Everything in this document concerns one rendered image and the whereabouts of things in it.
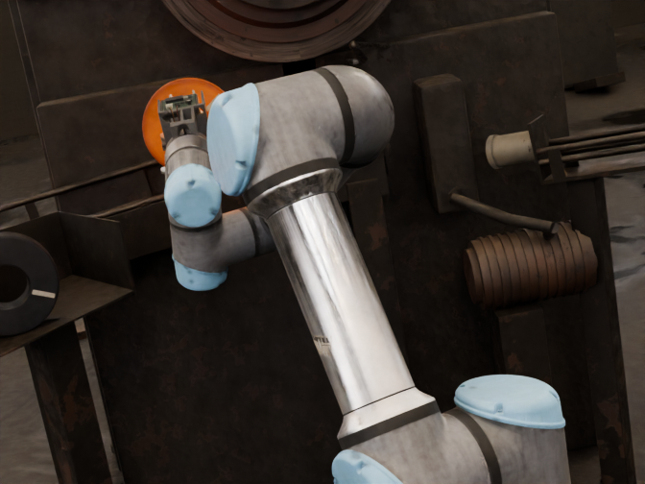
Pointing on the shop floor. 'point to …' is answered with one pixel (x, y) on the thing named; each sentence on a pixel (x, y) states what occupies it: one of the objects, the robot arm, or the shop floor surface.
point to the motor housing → (526, 290)
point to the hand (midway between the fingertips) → (188, 114)
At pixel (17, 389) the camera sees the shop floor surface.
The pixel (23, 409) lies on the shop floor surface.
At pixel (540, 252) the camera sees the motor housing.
